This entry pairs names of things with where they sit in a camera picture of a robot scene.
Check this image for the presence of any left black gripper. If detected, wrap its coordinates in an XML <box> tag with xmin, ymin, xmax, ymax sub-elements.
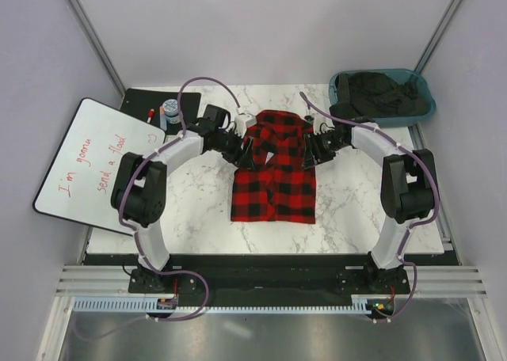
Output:
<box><xmin>214</xmin><ymin>127</ymin><xmax>256</xmax><ymax>170</ymax></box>

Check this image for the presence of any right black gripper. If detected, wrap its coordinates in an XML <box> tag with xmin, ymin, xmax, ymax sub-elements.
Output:
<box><xmin>302</xmin><ymin>130</ymin><xmax>348</xmax><ymax>169</ymax></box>

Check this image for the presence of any red black plaid shirt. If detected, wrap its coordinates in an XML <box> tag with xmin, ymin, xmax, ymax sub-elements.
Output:
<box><xmin>231</xmin><ymin>110</ymin><xmax>316</xmax><ymax>224</ymax></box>

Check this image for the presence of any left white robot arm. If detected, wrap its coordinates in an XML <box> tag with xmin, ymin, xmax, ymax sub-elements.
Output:
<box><xmin>111</xmin><ymin>104</ymin><xmax>257</xmax><ymax>292</ymax></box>

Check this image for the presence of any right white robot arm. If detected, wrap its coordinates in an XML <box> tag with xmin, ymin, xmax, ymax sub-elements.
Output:
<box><xmin>303</xmin><ymin>102</ymin><xmax>440</xmax><ymax>293</ymax></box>

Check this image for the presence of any black clothing in bin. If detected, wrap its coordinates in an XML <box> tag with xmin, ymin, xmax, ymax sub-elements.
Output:
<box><xmin>330</xmin><ymin>70</ymin><xmax>432</xmax><ymax>120</ymax></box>

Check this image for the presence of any blue orange eraser stick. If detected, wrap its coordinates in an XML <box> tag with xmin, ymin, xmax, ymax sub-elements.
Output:
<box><xmin>159</xmin><ymin>106</ymin><xmax>167</xmax><ymax>132</ymax></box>

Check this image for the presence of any white blue lidded jar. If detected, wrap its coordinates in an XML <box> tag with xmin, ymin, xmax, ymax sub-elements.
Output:
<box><xmin>162</xmin><ymin>99</ymin><xmax>181</xmax><ymax>124</ymax></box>

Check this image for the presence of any red whiteboard marker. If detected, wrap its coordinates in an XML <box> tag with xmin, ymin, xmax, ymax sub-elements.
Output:
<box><xmin>147</xmin><ymin>109</ymin><xmax>154</xmax><ymax>124</ymax></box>

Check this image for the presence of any black mat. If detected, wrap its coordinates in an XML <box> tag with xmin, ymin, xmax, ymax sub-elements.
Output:
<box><xmin>120</xmin><ymin>88</ymin><xmax>201</xmax><ymax>135</ymax></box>

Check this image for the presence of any teal plastic bin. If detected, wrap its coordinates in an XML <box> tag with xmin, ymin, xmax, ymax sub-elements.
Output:
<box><xmin>329</xmin><ymin>67</ymin><xmax>437</xmax><ymax>131</ymax></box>

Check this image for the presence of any white dry erase board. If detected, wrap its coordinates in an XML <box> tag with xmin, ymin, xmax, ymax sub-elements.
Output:
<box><xmin>32</xmin><ymin>98</ymin><xmax>166</xmax><ymax>235</ymax></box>

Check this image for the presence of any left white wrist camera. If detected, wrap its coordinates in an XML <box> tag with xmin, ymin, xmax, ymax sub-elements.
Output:
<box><xmin>234</xmin><ymin>113</ymin><xmax>257</xmax><ymax>137</ymax></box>

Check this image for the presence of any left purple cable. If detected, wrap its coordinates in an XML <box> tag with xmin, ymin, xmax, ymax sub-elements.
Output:
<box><xmin>73</xmin><ymin>76</ymin><xmax>242</xmax><ymax>341</ymax></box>

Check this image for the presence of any purple cable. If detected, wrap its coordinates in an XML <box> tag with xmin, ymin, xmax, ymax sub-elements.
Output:
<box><xmin>300</xmin><ymin>92</ymin><xmax>440</xmax><ymax>325</ymax></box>
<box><xmin>73</xmin><ymin>76</ymin><xmax>242</xmax><ymax>341</ymax></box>

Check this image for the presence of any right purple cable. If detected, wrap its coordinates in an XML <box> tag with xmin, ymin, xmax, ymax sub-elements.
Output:
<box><xmin>300</xmin><ymin>92</ymin><xmax>440</xmax><ymax>325</ymax></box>

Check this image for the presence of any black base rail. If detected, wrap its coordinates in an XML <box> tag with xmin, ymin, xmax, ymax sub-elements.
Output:
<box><xmin>128</xmin><ymin>254</ymin><xmax>410</xmax><ymax>308</ymax></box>

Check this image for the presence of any light blue cable duct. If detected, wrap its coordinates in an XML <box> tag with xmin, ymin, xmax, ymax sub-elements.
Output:
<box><xmin>72</xmin><ymin>295</ymin><xmax>373</xmax><ymax>315</ymax></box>

